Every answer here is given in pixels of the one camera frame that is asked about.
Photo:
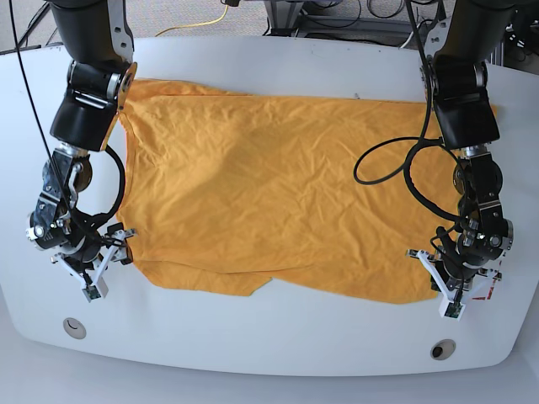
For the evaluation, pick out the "right table cable grommet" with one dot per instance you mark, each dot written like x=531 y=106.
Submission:
x=443 y=350

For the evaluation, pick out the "aluminium frame stand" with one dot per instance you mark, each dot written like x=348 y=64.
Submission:
x=314 y=20

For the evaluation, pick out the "table cable grommet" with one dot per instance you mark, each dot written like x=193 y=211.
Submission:
x=443 y=350
x=74 y=328

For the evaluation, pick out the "orange t-shirt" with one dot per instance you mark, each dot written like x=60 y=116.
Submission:
x=229 y=191

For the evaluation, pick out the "red tape rectangle marking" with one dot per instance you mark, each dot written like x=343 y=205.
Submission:
x=490 y=286

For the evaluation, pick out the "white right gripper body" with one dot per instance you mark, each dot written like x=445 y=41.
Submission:
x=86 y=263

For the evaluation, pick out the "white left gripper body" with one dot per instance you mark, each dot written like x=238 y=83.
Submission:
x=454 y=288

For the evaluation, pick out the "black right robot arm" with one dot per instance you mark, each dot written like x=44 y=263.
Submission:
x=97 y=37

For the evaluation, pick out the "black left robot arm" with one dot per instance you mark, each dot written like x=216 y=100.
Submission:
x=454 y=65

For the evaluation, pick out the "left table cable grommet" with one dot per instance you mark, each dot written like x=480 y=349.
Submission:
x=74 y=328

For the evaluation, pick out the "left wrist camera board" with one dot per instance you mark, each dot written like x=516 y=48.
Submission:
x=451 y=310

